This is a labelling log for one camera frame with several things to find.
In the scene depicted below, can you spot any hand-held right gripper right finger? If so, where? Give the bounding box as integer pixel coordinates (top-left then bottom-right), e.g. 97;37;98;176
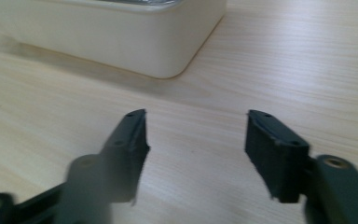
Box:
244;109;358;224

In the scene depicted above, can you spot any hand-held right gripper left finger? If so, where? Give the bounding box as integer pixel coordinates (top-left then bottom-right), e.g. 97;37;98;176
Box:
62;108;151;224

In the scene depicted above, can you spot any cream plastic container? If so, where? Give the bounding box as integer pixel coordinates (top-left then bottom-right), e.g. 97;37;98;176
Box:
0;0;227;79

